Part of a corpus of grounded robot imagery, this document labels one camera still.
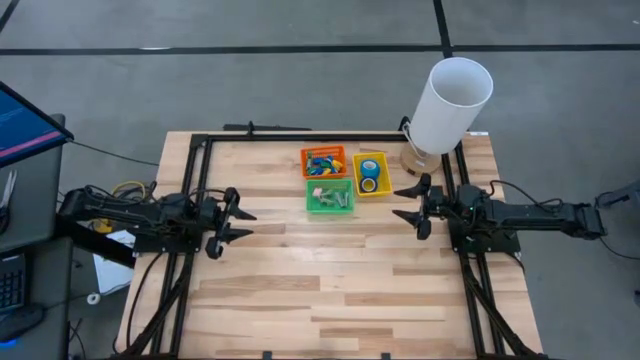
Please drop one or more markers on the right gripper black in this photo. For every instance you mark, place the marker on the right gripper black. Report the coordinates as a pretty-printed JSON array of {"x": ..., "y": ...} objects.
[{"x": 431, "y": 205}]

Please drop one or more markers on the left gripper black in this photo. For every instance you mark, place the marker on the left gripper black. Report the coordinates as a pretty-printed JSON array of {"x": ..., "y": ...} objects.
[{"x": 220, "y": 215}]

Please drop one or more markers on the light blue tape roll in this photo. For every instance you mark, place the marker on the light blue tape roll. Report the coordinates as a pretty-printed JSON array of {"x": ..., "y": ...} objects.
[{"x": 370, "y": 174}]

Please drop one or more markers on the dark blue tape roll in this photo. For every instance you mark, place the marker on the dark blue tape roll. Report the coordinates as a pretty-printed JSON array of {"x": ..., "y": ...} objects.
[{"x": 361, "y": 185}]

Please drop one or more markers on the grey staple remover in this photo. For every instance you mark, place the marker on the grey staple remover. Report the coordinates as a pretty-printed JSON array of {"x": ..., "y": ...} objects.
[{"x": 342, "y": 199}]

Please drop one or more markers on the pink staple remover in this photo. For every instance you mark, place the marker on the pink staple remover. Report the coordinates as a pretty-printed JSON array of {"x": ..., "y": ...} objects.
[{"x": 317, "y": 191}]

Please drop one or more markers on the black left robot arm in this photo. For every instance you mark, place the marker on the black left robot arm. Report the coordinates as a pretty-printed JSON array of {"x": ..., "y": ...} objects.
[{"x": 125, "y": 212}]

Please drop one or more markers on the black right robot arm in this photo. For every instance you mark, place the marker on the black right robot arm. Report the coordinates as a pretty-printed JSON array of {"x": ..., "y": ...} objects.
[{"x": 525, "y": 212}]

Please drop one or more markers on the yellow plastic basket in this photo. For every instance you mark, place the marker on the yellow plastic basket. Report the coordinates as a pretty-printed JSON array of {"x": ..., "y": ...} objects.
[{"x": 384, "y": 172}]

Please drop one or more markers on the green plastic basket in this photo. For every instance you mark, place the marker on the green plastic basket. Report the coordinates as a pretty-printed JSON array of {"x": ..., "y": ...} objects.
[{"x": 314, "y": 206}]

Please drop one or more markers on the white shade wooden base lamp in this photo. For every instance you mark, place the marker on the white shade wooden base lamp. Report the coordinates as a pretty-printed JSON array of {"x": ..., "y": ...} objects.
[{"x": 445, "y": 115}]

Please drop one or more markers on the orange plastic basket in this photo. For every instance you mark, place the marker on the orange plastic basket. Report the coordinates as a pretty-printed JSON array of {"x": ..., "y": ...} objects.
[{"x": 325, "y": 150}]

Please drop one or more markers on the black edge clip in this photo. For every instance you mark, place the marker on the black edge clip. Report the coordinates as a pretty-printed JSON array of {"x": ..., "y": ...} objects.
[
  {"x": 385, "y": 356},
  {"x": 267, "y": 356}
]

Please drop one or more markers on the white box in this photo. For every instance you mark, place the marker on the white box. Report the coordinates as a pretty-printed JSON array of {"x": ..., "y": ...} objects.
[{"x": 112, "y": 272}]

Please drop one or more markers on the black desk bar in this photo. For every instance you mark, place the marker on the black desk bar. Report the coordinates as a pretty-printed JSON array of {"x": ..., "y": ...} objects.
[{"x": 90, "y": 245}]

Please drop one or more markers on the dark grey desk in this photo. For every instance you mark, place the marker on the dark grey desk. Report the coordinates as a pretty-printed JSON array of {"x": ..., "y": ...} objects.
[{"x": 45, "y": 280}]

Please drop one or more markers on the dark grey floor object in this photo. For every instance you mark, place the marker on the dark grey floor object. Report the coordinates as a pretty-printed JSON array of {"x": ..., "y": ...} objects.
[{"x": 625, "y": 197}]

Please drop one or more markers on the scissors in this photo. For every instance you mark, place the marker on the scissors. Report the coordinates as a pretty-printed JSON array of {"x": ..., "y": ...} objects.
[{"x": 10, "y": 187}]

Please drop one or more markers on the backlit keyboard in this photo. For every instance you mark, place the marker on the backlit keyboard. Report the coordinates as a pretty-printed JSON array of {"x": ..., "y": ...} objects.
[{"x": 12, "y": 285}]

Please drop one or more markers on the black computer mouse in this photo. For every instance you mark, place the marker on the black computer mouse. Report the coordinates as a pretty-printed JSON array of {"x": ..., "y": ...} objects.
[{"x": 22, "y": 320}]

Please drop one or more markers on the computer monitor blue screen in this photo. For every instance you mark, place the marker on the computer monitor blue screen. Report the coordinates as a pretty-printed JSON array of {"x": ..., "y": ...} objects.
[{"x": 20, "y": 125}]

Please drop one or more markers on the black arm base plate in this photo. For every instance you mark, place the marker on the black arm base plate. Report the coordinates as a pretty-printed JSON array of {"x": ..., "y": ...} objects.
[
  {"x": 165, "y": 246},
  {"x": 490, "y": 245}
]

